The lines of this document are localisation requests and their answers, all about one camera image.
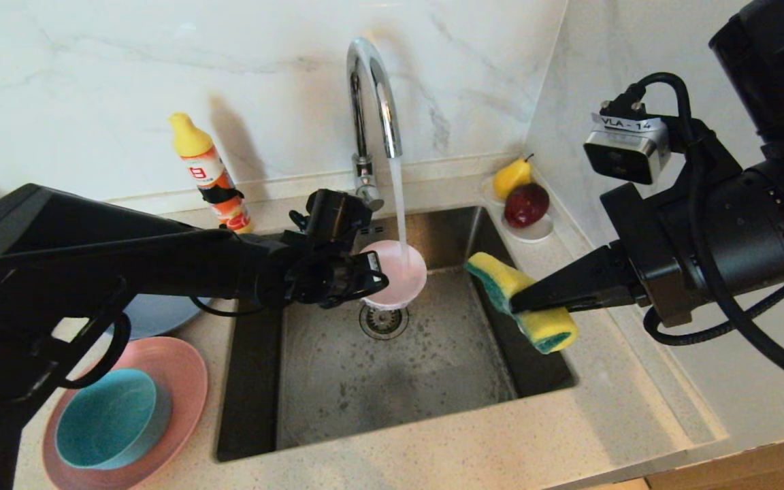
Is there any pale pink bowl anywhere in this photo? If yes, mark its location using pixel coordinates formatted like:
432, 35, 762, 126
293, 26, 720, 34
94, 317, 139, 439
358, 240, 428, 310

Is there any yellow-capped orange dish soap bottle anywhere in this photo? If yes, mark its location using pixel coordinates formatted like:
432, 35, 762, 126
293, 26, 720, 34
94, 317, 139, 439
169, 112, 253, 233

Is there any yellow fish-shaped sponge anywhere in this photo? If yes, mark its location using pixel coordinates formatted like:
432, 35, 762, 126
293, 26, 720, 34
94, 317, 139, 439
465, 252, 580, 355

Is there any teal bowl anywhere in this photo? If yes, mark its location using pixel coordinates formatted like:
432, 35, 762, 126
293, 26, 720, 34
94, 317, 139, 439
55, 368, 173, 470

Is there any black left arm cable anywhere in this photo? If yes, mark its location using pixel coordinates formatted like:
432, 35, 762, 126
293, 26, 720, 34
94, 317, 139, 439
59, 294, 267, 390

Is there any light wooden cabinet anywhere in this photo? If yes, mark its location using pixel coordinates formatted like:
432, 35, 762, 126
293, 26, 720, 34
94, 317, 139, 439
644, 425, 784, 490

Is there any dark red apple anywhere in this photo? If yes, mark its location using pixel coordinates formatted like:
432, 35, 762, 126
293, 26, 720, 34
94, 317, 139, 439
502, 183, 549, 229

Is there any chrome gooseneck faucet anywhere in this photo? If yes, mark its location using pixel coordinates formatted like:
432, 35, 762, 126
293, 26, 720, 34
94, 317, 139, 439
346, 38, 404, 212

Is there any round metal drain strainer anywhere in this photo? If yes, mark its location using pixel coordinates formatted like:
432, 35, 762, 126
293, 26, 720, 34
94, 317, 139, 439
359, 304, 410, 341

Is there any yellow pear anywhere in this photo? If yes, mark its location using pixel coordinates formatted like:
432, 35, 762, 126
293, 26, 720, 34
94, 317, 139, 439
491, 154, 534, 201

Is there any pink plate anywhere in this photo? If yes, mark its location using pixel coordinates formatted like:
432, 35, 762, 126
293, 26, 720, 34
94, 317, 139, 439
42, 336, 210, 490

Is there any small white dish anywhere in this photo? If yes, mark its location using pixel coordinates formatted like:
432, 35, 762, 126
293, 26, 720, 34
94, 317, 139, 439
479, 177, 553, 243

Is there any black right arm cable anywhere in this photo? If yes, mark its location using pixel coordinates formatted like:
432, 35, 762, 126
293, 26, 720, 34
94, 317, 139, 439
620, 71, 784, 395

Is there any stainless steel sink basin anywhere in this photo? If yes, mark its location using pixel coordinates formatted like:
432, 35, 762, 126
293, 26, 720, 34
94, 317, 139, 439
215, 206, 578, 461

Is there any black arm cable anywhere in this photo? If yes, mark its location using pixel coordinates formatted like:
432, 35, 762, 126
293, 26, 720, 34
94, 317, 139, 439
620, 71, 784, 395
59, 294, 267, 390

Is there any blue-grey plate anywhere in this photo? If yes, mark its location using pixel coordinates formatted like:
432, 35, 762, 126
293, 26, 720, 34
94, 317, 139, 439
103, 294, 212, 340

